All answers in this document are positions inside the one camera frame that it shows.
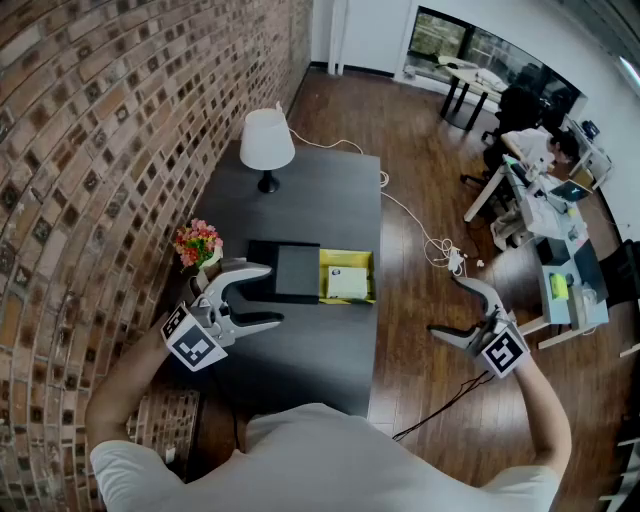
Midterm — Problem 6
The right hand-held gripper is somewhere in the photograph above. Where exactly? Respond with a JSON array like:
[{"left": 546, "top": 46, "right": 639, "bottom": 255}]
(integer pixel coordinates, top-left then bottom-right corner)
[{"left": 426, "top": 276, "right": 532, "bottom": 379}]

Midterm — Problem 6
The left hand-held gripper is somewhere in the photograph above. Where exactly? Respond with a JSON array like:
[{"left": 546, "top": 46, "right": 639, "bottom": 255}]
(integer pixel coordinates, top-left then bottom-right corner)
[{"left": 160, "top": 257, "right": 286, "bottom": 372}]

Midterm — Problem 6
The yellow-white package with blue label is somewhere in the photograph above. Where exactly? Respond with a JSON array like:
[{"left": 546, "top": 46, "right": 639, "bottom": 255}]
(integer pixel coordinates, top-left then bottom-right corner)
[{"left": 326, "top": 265, "right": 371, "bottom": 301}]

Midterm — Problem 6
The person's left forearm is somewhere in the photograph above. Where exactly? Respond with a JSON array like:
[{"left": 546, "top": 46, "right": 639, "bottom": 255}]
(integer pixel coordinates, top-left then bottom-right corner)
[{"left": 83, "top": 324, "right": 201, "bottom": 454}]

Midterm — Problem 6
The person's right forearm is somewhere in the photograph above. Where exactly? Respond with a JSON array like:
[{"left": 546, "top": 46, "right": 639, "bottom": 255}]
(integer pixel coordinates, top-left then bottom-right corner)
[{"left": 508, "top": 357, "right": 574, "bottom": 489}]

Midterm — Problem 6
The black flat box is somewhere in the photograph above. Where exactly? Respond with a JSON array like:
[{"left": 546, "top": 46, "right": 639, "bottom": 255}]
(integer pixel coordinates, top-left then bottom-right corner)
[{"left": 246, "top": 239, "right": 322, "bottom": 306}]

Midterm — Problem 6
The colourful flower bouquet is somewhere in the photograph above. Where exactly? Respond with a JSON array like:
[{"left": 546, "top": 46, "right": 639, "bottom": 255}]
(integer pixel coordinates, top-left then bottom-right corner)
[{"left": 173, "top": 217, "right": 225, "bottom": 287}]

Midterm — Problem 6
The yellow-green packet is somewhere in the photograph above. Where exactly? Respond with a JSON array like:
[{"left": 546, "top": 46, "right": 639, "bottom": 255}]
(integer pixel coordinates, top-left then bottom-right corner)
[{"left": 548, "top": 272, "right": 572, "bottom": 301}]

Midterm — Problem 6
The grey office desk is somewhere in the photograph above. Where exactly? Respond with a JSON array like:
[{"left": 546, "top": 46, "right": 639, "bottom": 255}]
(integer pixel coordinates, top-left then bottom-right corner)
[{"left": 518, "top": 233, "right": 612, "bottom": 351}]

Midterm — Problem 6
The yellow box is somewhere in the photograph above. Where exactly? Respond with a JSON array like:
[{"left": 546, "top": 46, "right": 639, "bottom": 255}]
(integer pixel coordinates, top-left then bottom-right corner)
[{"left": 318, "top": 248, "right": 377, "bottom": 306}]

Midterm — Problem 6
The black desktop box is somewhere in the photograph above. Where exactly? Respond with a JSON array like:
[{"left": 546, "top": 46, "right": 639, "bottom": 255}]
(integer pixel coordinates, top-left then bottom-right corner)
[{"left": 536, "top": 236, "right": 572, "bottom": 267}]

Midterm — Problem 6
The white office desk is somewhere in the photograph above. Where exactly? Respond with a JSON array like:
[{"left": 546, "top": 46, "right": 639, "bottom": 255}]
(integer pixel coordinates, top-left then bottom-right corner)
[{"left": 463, "top": 154, "right": 591, "bottom": 241}]

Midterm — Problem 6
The black closed laptop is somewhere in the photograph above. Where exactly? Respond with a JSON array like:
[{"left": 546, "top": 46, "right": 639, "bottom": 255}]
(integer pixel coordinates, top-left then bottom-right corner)
[{"left": 572, "top": 239, "right": 610, "bottom": 302}]

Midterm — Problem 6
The white table lamp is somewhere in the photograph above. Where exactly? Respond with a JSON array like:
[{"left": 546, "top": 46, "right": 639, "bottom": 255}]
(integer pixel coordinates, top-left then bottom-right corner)
[{"left": 238, "top": 107, "right": 296, "bottom": 195}]

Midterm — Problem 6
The black mesh chair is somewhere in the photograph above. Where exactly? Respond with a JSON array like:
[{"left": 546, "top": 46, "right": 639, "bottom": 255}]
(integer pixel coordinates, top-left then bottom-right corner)
[{"left": 598, "top": 238, "right": 640, "bottom": 307}]

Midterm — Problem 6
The open laptop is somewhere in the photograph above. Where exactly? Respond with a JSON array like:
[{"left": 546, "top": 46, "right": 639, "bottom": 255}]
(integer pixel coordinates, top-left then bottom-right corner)
[{"left": 548, "top": 179, "right": 594, "bottom": 203}]

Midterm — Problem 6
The person's white shirt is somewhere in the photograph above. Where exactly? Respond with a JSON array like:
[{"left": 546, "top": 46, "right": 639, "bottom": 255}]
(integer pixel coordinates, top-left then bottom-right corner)
[{"left": 89, "top": 402, "right": 562, "bottom": 512}]

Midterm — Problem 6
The white shelf unit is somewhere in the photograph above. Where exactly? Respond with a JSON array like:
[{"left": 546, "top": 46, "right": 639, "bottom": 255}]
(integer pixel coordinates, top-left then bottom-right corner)
[{"left": 563, "top": 115, "right": 614, "bottom": 190}]

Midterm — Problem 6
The black office chair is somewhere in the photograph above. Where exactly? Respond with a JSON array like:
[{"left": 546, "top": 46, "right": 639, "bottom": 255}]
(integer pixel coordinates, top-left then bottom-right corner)
[{"left": 459, "top": 83, "right": 545, "bottom": 187}]

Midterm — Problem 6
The large window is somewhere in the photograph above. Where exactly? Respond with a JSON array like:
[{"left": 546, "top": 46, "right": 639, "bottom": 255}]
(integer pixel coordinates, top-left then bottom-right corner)
[{"left": 406, "top": 5, "right": 584, "bottom": 117}]

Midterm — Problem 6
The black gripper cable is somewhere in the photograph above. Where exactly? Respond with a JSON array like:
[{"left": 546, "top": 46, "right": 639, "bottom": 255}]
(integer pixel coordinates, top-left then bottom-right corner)
[{"left": 391, "top": 368, "right": 497, "bottom": 442}]

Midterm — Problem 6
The white floor cable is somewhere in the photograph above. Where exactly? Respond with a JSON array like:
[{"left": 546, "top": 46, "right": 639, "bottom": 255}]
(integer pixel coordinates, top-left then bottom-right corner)
[{"left": 286, "top": 126, "right": 457, "bottom": 267}]

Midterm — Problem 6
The white wall pipe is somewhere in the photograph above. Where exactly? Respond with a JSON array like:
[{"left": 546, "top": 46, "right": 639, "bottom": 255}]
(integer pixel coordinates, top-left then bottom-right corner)
[{"left": 326, "top": 0, "right": 347, "bottom": 77}]

